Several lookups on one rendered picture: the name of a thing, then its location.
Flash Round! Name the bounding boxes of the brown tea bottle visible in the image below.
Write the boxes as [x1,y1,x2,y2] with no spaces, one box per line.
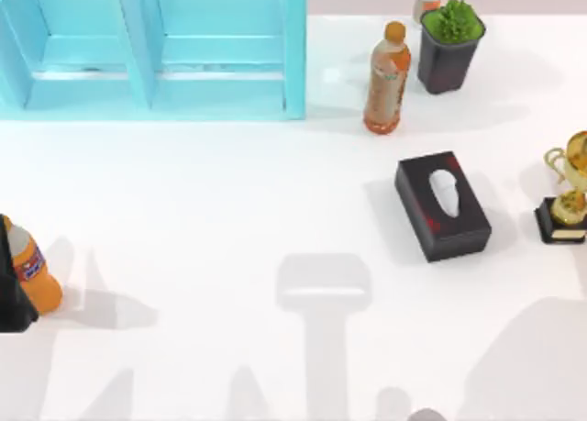
[362,21,412,136]

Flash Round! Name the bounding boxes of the black tissue box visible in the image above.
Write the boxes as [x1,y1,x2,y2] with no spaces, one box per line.
[394,150,493,263]

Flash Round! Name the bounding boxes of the light blue rack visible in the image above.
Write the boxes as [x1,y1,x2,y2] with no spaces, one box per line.
[0,0,307,122]

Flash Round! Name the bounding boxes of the black pot with green plant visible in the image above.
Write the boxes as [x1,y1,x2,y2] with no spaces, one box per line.
[416,0,487,95]

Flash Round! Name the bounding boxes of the white bottle with orange cap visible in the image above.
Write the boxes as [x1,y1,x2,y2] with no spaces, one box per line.
[412,0,446,26]

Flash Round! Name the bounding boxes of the orange soda bottle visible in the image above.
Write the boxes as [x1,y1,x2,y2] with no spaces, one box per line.
[6,222,64,316]

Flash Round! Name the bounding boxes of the gold trophy on black base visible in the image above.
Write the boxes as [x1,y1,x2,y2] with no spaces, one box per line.
[533,129,587,245]

